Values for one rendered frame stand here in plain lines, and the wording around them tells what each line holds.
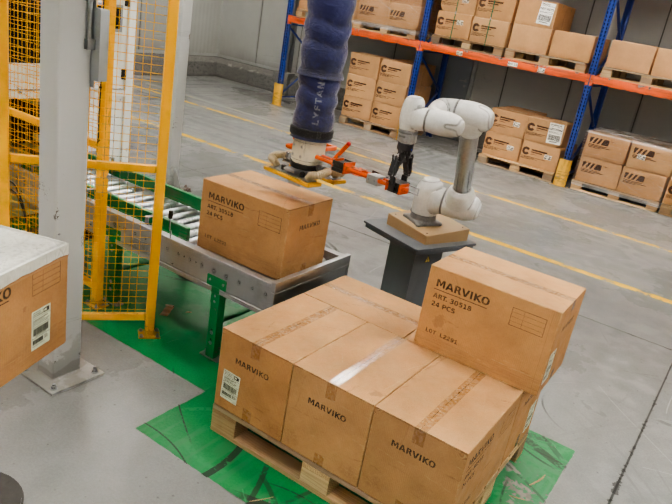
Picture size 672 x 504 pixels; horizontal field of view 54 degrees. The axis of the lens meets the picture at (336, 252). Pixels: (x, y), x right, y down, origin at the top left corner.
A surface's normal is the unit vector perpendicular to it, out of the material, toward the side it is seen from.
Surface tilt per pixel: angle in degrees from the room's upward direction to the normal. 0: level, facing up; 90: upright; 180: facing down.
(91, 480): 0
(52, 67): 90
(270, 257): 90
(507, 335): 90
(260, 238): 90
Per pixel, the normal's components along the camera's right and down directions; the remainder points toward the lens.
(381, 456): -0.55, 0.21
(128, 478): 0.16, -0.92
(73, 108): 0.81, 0.33
